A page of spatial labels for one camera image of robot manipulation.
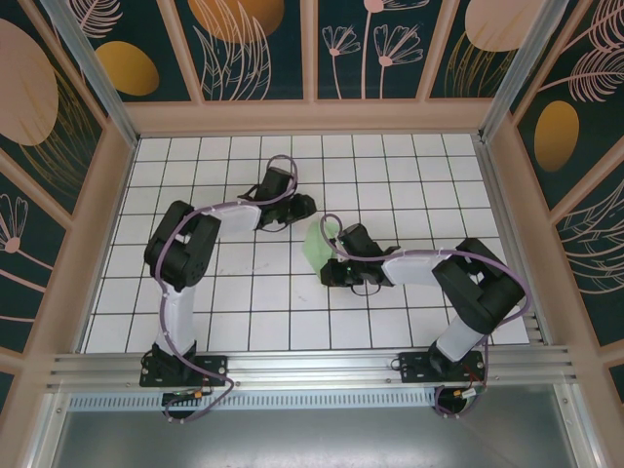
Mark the light green cloth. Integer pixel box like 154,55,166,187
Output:
302,221,342,277

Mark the grey metal shelf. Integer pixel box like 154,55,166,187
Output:
46,408,594,468

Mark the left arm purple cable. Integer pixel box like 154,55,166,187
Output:
155,154,299,424

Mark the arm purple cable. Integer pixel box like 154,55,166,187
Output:
155,154,299,424
319,213,531,419

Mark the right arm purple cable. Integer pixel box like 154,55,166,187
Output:
319,213,531,419

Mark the long aluminium mounting rail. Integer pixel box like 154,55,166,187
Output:
46,345,581,391

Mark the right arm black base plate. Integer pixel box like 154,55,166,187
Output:
398,350,487,384

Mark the slotted grey cable duct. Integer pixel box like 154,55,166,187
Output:
67,387,440,411

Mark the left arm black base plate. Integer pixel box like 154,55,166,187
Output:
139,354,230,389

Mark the aluminium side rail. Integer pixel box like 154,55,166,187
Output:
475,134,555,348

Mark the left aluminium corner post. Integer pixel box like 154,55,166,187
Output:
41,0,140,147

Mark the aluminium corner post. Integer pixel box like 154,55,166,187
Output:
41,0,140,147
480,0,581,142

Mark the right aluminium corner post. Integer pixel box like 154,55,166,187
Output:
480,0,581,142

